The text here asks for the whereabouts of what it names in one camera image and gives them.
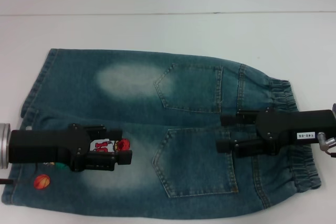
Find blue denim shorts with print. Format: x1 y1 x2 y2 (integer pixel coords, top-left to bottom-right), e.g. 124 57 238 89
1 48 323 213

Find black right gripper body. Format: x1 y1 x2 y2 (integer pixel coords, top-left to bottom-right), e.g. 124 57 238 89
256 110 334 156

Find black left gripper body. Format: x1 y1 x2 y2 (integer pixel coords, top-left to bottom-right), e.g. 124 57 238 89
9 123 91 173

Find right arm plug and cable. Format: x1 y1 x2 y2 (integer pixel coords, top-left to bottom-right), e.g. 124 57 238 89
317 131 336 158

